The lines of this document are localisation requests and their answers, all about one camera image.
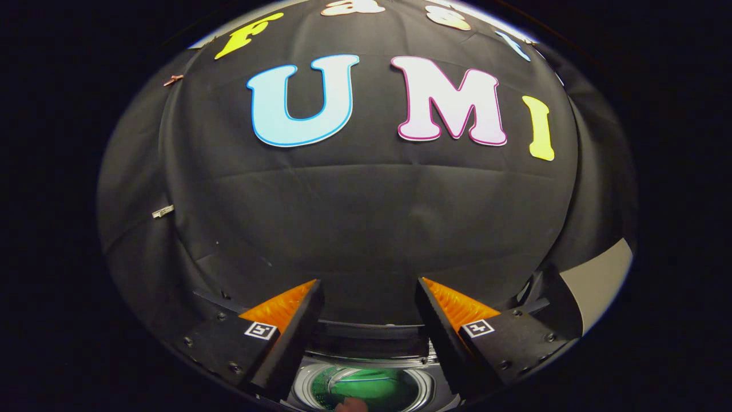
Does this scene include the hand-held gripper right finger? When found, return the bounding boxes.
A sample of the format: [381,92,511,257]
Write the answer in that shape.
[415,277,572,398]

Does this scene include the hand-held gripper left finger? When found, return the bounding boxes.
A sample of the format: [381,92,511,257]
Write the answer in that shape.
[172,279,325,402]

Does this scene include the grey washing machine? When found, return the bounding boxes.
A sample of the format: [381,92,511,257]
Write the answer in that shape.
[286,343,463,412]

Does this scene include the green polo shirt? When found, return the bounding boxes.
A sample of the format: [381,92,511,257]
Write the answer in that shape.
[329,369,421,412]

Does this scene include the black backdrop cloth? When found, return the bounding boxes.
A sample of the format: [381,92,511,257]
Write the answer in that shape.
[97,0,638,344]

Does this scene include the grey and white cabinet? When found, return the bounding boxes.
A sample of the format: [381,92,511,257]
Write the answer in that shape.
[518,237,634,338]

